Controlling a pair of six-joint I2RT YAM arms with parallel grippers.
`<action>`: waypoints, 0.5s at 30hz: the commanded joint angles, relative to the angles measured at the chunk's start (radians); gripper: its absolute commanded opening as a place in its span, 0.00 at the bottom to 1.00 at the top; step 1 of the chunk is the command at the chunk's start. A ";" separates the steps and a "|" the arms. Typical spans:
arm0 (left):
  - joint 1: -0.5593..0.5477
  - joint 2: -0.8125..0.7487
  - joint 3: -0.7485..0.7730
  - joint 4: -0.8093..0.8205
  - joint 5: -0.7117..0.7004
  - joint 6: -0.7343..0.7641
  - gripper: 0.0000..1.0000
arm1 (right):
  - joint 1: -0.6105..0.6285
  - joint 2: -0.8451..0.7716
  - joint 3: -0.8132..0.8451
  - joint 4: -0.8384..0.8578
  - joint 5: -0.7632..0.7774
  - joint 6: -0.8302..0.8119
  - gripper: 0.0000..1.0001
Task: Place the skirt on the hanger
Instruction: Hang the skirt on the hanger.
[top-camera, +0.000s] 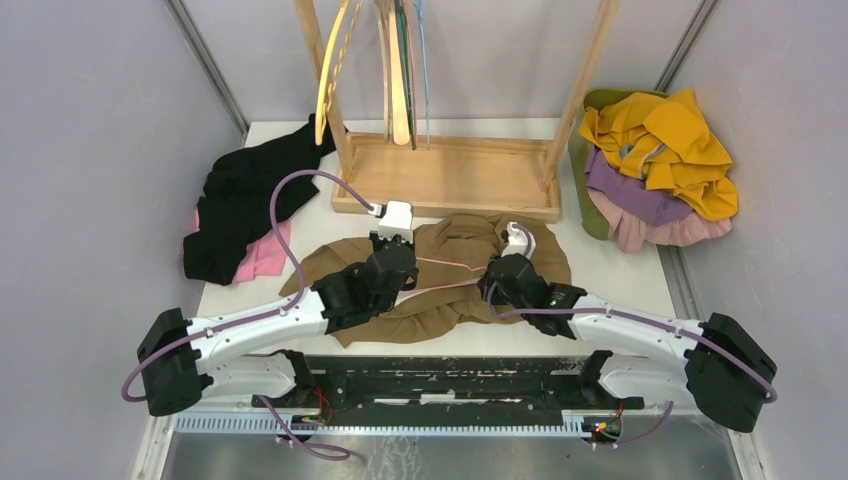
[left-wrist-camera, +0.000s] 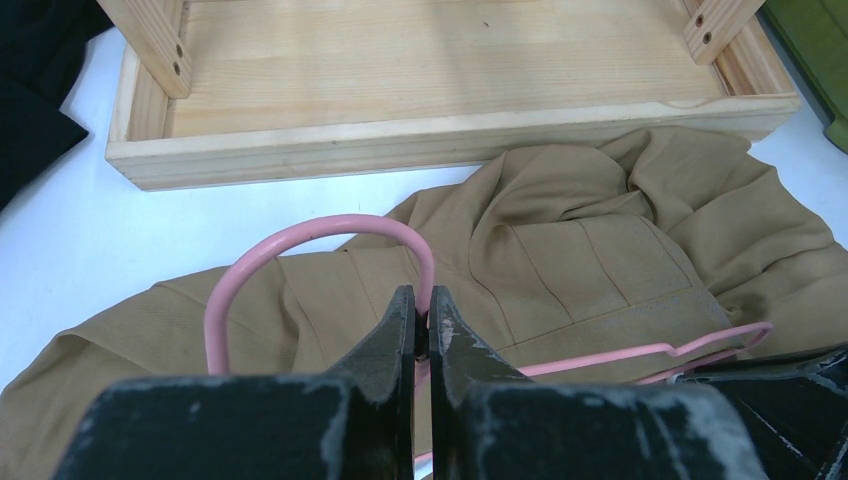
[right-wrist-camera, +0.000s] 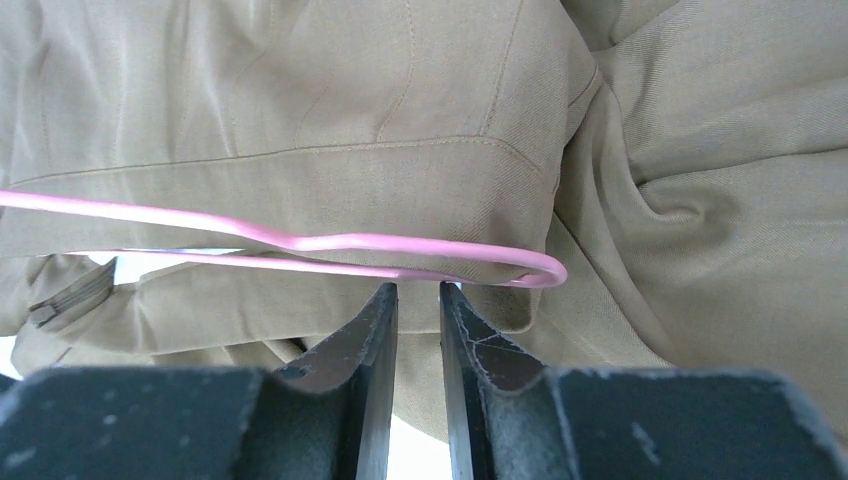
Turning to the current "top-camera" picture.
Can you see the black garment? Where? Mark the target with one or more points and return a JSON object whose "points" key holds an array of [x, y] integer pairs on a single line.
{"points": [[240, 183]]}

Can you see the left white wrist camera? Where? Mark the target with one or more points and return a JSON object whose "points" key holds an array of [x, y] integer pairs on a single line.
{"points": [[394, 222]]}

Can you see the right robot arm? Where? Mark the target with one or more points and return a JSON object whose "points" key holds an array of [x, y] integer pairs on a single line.
{"points": [[714, 365]]}

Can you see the yellow garment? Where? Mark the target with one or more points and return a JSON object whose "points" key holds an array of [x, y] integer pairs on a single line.
{"points": [[665, 142]]}

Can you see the yellow plastic hanger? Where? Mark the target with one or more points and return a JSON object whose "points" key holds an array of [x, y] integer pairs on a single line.
{"points": [[332, 65]]}

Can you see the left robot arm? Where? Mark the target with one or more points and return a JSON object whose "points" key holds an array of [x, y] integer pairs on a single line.
{"points": [[182, 361]]}

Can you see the wooden hanger rack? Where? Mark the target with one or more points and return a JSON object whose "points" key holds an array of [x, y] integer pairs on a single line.
{"points": [[460, 174]]}

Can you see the green plastic hanger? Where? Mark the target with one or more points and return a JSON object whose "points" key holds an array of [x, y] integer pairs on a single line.
{"points": [[407, 70]]}

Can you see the pink wire hanger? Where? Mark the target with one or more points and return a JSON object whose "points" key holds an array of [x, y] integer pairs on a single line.
{"points": [[441, 274]]}

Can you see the tan pleated skirt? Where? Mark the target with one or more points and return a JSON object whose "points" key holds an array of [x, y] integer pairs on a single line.
{"points": [[452, 254]]}

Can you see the light pink ruffled garment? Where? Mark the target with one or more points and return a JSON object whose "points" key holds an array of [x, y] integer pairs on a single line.
{"points": [[630, 232]]}

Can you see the aluminium frame rail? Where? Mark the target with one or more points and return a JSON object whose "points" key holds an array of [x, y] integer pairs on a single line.
{"points": [[439, 437]]}

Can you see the green plastic bin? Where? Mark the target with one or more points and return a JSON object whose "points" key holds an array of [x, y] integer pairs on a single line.
{"points": [[579, 149]]}

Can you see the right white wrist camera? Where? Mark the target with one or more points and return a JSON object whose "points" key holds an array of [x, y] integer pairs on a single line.
{"points": [[519, 240]]}

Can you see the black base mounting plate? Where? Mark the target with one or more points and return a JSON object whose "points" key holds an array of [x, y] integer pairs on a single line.
{"points": [[448, 391]]}

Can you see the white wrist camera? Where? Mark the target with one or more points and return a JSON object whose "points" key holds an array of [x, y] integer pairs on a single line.
{"points": [[394, 222], [519, 240]]}

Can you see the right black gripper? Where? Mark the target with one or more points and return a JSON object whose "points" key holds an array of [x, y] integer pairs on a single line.
{"points": [[483, 287]]}

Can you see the beige wooden hanger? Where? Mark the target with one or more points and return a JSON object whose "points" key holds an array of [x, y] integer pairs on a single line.
{"points": [[395, 116]]}

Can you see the blue wire hanger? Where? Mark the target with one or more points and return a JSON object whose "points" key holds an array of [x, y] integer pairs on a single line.
{"points": [[418, 7]]}

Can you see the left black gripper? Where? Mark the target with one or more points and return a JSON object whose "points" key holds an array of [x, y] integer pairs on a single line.
{"points": [[378, 242]]}

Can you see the purple garment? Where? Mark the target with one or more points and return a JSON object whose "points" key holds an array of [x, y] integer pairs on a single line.
{"points": [[654, 207]]}

